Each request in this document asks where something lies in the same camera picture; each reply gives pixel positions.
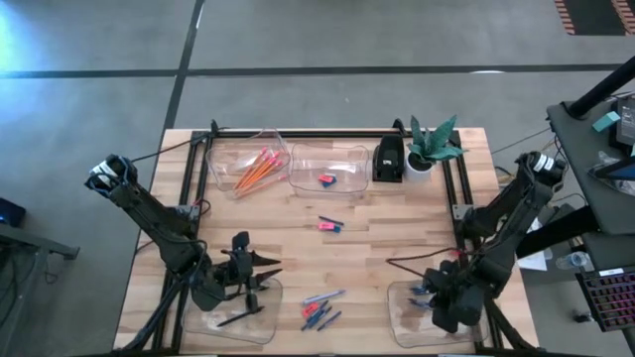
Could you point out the red clip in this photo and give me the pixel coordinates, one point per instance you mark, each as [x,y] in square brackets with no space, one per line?
[454,253]

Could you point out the dark mat striped edges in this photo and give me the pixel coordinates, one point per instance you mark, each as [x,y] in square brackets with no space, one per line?
[590,17]

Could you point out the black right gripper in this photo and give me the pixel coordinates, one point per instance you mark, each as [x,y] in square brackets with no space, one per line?
[456,297]

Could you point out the dark metal cart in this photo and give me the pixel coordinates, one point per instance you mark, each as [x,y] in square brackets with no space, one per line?
[30,240]

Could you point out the teal box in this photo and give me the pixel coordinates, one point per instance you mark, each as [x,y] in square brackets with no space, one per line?
[606,121]

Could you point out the black box device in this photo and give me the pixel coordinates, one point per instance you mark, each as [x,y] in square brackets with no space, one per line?
[388,161]

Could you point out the black aluminium frame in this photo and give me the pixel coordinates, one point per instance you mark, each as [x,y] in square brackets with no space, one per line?
[307,134]

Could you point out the black desk beam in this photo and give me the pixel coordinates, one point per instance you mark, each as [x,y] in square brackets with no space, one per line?
[560,230]

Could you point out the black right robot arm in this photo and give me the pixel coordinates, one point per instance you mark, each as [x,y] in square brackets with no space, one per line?
[521,198]

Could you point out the grey side desk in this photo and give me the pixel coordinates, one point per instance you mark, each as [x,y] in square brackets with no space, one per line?
[585,163]

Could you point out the small black box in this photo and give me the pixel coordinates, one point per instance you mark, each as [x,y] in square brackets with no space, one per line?
[12,213]

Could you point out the grey pen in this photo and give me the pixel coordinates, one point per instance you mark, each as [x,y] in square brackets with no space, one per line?
[325,297]

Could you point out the white paper sheet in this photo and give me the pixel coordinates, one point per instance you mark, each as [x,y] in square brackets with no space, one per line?
[533,260]

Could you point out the orange pencil pink eraser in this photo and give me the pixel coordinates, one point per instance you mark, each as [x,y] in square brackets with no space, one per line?
[256,176]
[262,187]
[260,178]
[257,171]
[250,168]
[261,181]

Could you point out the black desk device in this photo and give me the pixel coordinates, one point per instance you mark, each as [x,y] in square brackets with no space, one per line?
[626,119]

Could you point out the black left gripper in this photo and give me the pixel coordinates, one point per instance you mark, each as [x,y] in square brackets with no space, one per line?
[243,277]

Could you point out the black pole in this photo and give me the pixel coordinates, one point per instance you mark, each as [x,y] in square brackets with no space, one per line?
[602,89]

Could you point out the tablet with blue screen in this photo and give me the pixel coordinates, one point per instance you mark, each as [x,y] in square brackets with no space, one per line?
[620,171]

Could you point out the clear plastic bin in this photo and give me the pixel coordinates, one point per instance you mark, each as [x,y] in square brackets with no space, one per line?
[233,332]
[407,327]
[223,163]
[347,168]

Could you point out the red eraser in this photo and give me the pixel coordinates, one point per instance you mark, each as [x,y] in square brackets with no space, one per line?
[310,310]
[325,178]

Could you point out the green potted plant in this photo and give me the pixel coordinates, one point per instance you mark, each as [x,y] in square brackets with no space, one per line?
[429,144]

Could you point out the clear plastic bottle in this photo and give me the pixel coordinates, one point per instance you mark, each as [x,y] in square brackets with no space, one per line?
[575,260]

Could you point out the backlit black keyboard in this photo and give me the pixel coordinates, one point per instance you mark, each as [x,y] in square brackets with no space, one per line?
[612,300]

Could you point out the blue pens cluster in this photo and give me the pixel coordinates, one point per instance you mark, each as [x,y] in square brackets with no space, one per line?
[307,324]

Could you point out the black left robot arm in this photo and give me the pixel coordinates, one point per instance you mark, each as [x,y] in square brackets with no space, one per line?
[154,218]

